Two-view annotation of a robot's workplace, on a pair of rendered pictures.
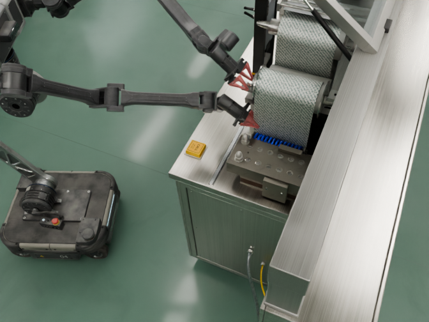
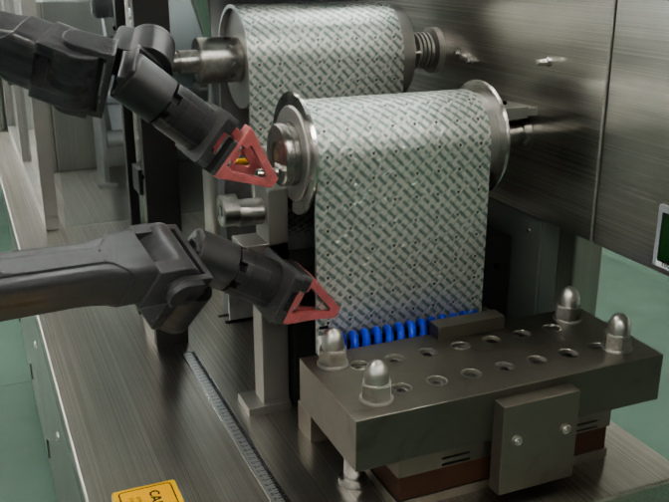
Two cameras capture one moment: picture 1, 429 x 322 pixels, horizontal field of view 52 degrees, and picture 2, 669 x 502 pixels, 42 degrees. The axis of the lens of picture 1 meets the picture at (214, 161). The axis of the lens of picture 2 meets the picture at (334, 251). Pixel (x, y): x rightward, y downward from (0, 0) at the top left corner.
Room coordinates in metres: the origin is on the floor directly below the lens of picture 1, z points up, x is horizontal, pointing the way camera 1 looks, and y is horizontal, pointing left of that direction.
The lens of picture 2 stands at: (0.59, 0.56, 1.48)
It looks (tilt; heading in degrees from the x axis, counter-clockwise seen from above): 19 degrees down; 310
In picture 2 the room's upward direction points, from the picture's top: straight up
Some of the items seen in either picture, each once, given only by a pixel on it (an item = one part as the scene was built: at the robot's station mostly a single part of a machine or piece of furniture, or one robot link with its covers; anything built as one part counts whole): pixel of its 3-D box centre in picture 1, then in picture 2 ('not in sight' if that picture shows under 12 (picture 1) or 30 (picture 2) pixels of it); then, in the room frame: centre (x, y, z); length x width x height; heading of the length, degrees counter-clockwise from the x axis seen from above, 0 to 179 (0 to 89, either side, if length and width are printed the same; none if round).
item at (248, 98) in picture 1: (252, 109); (260, 300); (1.34, -0.18, 1.05); 0.06 x 0.05 x 0.31; 63
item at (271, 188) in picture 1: (274, 190); (536, 439); (0.96, -0.23, 0.96); 0.10 x 0.03 x 0.11; 63
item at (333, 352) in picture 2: (245, 138); (333, 346); (1.17, -0.13, 1.05); 0.04 x 0.04 x 0.04
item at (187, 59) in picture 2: (263, 23); (175, 62); (1.55, -0.24, 1.33); 0.06 x 0.03 x 0.03; 63
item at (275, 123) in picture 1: (280, 126); (402, 270); (1.18, -0.28, 1.10); 0.23 x 0.01 x 0.18; 63
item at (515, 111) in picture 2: (336, 96); (507, 109); (1.15, -0.47, 1.28); 0.06 x 0.05 x 0.02; 63
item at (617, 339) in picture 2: not in sight; (618, 331); (0.94, -0.38, 1.05); 0.04 x 0.04 x 0.04
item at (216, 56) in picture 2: (277, 27); (217, 60); (1.52, -0.29, 1.33); 0.06 x 0.06 x 0.06; 63
